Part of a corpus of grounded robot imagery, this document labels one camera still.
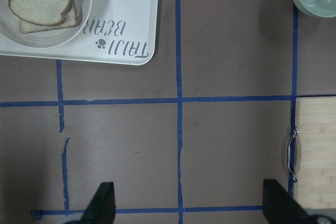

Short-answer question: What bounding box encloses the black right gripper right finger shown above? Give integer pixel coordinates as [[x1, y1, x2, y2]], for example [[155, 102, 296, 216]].
[[262, 179, 312, 224]]

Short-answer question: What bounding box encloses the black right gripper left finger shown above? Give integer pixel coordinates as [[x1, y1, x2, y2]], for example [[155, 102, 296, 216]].
[[80, 182, 116, 224]]

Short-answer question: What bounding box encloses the white round plate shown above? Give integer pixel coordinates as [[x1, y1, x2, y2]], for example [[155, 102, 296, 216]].
[[1, 0, 92, 49]]

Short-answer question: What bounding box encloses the bamboo cutting board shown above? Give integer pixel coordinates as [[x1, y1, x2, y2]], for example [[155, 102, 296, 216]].
[[291, 96, 335, 209]]

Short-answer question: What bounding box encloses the cream bear tray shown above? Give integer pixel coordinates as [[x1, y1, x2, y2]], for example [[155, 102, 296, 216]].
[[1, 0, 158, 66]]

